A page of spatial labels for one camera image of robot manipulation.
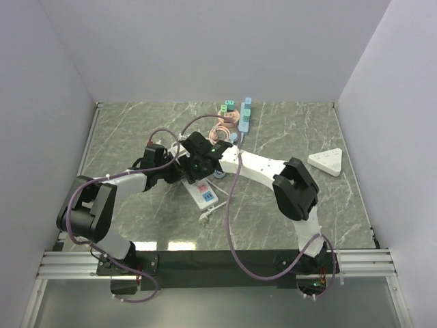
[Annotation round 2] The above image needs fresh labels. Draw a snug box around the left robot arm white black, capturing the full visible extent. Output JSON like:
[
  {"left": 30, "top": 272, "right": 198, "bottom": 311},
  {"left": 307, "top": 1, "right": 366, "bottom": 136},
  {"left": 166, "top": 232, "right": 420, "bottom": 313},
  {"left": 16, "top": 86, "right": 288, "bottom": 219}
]
[{"left": 56, "top": 142, "right": 180, "bottom": 275}]

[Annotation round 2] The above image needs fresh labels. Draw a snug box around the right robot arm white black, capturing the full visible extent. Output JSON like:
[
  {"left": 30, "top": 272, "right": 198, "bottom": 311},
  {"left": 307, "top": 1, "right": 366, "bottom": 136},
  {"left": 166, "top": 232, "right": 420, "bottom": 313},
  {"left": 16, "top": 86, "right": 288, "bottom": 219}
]
[{"left": 179, "top": 132, "right": 326, "bottom": 273}]

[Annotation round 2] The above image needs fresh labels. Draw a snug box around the green plug adapter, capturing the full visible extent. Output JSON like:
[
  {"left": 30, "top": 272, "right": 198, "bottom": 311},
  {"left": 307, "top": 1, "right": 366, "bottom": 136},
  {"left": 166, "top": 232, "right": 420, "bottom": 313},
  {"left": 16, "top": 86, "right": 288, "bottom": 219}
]
[{"left": 220, "top": 100, "right": 235, "bottom": 114}]

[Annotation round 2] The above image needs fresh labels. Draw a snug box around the blue plug adapter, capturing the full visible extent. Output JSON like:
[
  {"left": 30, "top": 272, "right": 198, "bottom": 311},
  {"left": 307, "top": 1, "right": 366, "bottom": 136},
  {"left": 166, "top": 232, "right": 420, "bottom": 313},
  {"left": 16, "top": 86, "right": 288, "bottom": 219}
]
[{"left": 241, "top": 97, "right": 252, "bottom": 120}]

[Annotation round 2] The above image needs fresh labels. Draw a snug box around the pink round power strip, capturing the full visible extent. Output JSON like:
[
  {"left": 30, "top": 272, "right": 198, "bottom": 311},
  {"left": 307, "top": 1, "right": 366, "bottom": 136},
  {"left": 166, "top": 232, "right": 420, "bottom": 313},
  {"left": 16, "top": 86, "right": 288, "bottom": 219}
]
[{"left": 217, "top": 109, "right": 240, "bottom": 129}]

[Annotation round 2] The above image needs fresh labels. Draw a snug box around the blue long power strip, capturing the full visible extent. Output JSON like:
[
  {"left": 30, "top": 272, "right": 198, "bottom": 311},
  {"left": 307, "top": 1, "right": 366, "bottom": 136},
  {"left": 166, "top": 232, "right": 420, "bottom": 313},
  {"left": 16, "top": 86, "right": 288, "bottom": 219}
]
[{"left": 238, "top": 97, "right": 252, "bottom": 134}]

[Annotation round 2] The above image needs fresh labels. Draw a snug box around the black base bar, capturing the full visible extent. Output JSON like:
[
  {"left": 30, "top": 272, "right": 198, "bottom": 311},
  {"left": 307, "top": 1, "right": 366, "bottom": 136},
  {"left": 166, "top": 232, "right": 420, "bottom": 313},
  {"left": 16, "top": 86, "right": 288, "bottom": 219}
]
[{"left": 96, "top": 248, "right": 340, "bottom": 289}]

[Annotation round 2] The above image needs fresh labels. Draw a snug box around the white triangular power strip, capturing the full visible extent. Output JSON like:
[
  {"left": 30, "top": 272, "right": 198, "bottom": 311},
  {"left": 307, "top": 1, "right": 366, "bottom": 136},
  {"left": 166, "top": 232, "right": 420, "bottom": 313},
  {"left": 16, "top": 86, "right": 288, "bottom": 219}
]
[{"left": 307, "top": 148, "right": 343, "bottom": 177}]

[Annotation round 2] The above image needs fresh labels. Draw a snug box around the blue coiled cable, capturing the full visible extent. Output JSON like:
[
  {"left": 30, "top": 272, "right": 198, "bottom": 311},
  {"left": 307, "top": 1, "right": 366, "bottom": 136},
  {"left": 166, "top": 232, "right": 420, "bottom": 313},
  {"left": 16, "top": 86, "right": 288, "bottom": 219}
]
[{"left": 213, "top": 131, "right": 245, "bottom": 180}]

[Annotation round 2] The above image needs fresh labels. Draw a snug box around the white power strip cable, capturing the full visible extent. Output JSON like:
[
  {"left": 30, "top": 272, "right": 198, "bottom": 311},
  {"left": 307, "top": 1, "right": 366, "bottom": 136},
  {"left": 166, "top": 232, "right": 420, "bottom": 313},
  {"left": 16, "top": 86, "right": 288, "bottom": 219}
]
[{"left": 197, "top": 179, "right": 231, "bottom": 227}]

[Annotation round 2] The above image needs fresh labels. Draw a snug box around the aluminium rail frame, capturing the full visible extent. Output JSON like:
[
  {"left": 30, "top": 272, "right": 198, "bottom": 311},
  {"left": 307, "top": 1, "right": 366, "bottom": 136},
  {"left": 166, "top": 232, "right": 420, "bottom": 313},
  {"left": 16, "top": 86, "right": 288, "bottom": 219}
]
[{"left": 36, "top": 249, "right": 397, "bottom": 280}]

